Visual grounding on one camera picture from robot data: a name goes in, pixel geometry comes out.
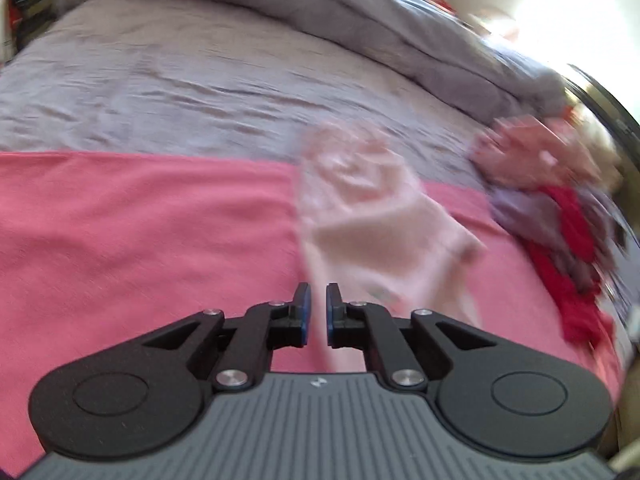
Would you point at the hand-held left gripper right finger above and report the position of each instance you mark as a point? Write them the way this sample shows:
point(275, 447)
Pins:
point(332, 317)

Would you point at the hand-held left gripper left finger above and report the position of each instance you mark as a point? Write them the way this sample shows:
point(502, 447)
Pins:
point(305, 317)

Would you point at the strawberry print pink pants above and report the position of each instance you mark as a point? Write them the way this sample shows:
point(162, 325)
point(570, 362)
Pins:
point(360, 220)

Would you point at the coral pink towel blanket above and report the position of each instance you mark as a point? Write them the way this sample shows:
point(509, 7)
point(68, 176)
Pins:
point(125, 240)

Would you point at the mauve garment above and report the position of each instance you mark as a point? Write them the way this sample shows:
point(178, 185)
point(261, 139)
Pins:
point(520, 210)

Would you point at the red garment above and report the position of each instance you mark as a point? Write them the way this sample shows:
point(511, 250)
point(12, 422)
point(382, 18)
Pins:
point(580, 310)

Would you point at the lavender bedsheet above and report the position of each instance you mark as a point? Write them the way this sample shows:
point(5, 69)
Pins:
point(200, 85)

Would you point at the plain pink garment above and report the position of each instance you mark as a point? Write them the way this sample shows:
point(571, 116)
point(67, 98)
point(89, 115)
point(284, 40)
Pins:
point(540, 155)

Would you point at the grey floral duvet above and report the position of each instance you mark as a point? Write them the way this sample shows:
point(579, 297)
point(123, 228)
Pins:
point(400, 25)

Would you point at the cream puffer jacket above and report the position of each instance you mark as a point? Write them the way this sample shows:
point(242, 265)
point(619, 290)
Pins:
point(607, 160)

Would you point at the dark carved headboard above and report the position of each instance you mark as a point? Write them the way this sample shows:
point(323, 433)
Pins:
point(617, 115)

